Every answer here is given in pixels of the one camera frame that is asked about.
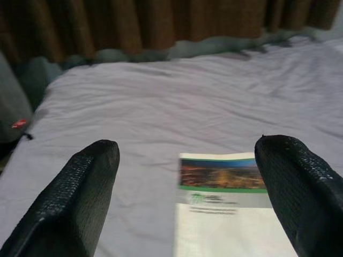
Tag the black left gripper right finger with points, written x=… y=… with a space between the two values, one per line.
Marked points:
x=302 y=192

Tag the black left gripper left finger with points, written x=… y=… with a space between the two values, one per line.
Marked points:
x=67 y=203

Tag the white booklet with city photo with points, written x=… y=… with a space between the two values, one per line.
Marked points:
x=214 y=222

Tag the grey pillow with red tag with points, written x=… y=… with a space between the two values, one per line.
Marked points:
x=12 y=107

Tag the lavender bed sheet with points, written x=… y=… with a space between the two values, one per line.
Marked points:
x=174 y=107

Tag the grey-green blanket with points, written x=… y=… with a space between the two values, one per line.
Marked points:
x=187 y=49

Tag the brown curtain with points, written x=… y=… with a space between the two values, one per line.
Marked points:
x=134 y=24

